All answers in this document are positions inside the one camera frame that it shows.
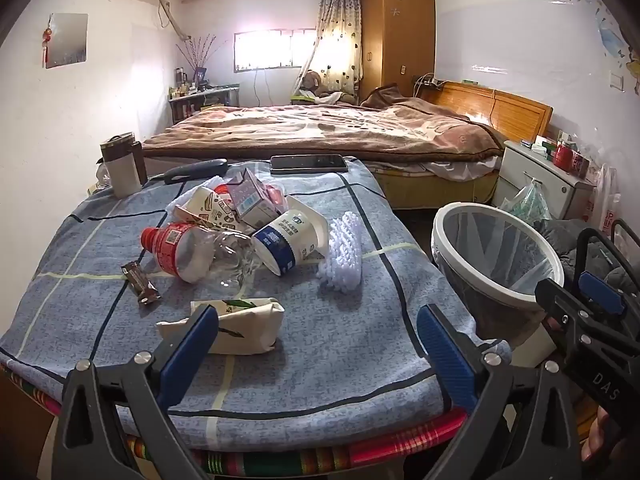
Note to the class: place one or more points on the bed with brown blanket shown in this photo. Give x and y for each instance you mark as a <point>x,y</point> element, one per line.
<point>310,130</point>

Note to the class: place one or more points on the purple drink carton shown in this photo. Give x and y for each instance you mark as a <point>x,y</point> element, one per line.
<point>252,197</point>

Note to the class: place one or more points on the striped colourful cloth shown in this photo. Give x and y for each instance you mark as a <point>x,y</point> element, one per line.
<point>300,460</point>

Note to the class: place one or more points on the white foam net sleeve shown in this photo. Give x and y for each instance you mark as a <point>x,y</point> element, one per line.
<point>342,250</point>

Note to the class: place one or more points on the pink strawberry print carton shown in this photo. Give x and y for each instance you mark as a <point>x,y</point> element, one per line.
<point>224,195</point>

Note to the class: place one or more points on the air conditioner pipe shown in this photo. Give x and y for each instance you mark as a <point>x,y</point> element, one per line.
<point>172,17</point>

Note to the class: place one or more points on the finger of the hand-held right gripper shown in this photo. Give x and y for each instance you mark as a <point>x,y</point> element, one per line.
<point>555,300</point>
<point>600,291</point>

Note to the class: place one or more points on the clear plastic bottle red label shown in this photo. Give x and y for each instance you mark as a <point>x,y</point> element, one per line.
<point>190,250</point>

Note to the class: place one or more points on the white wall switch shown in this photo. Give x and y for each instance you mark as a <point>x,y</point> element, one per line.
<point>616,81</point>

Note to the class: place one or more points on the printed paper cup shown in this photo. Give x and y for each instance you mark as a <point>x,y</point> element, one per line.
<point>210,210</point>

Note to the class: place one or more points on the brown plush toy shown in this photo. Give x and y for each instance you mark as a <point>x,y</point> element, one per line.
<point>312,81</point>

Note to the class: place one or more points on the bed mattress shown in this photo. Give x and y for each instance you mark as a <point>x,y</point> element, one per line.
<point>435,185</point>

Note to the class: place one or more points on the white nightstand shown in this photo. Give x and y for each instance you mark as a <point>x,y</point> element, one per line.
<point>545,180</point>

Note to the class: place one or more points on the patterned window curtain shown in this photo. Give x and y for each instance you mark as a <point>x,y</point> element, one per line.
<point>340,35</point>

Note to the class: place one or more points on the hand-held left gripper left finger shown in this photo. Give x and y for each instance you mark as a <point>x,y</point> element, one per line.
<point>192,345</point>

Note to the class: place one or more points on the cluttered shelf desk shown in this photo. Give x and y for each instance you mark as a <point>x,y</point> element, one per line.
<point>205,102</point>

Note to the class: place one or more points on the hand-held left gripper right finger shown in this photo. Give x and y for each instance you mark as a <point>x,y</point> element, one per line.
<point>445,355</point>

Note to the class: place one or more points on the white blue yogurt cup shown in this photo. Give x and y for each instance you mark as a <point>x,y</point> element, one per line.
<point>285,240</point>

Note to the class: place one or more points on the brown snack wrapper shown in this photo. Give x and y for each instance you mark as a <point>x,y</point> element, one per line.
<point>141,285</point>

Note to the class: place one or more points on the black smartphone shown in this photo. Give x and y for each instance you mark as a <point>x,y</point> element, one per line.
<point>307,163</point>

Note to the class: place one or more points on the grey cushion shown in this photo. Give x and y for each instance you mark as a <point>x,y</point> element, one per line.
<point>565,245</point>

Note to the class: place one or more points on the red knot ornament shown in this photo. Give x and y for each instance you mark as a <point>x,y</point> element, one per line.
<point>47,40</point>

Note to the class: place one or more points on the vase with dry branches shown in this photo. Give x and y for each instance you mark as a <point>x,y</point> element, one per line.
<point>200,55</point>

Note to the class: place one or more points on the white plastic bag red print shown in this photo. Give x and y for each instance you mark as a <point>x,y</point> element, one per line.
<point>602,205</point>

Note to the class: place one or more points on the wooden bed headboard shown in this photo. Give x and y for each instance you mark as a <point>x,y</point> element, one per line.
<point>500,105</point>

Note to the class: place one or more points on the person's right hand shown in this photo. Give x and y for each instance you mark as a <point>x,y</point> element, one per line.
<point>596,435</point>

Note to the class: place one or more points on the white round trash bin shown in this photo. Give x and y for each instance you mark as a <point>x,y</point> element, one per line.
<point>495,255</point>

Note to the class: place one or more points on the square wall mirror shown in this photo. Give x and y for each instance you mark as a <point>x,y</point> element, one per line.
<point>67,40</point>

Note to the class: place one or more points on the green print plastic bag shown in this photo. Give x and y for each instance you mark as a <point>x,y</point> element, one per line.
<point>525,202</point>

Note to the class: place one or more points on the bright window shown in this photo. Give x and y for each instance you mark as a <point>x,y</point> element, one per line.
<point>270,50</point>

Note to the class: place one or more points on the red jar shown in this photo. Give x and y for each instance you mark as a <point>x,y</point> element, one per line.
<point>565,156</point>

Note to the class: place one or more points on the dark blue glasses case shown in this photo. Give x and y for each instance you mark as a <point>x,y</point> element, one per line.
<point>195,169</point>

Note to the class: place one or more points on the wooden wardrobe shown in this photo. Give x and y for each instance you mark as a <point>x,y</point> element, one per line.
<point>397,35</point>

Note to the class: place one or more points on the white tissue pack leaf print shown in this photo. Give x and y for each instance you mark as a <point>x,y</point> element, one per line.
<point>250,322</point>

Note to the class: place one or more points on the power strip with plugs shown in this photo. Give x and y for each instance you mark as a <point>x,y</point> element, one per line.
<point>427,81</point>

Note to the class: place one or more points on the white brown lidded mug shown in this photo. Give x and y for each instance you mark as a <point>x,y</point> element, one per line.
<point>120,170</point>

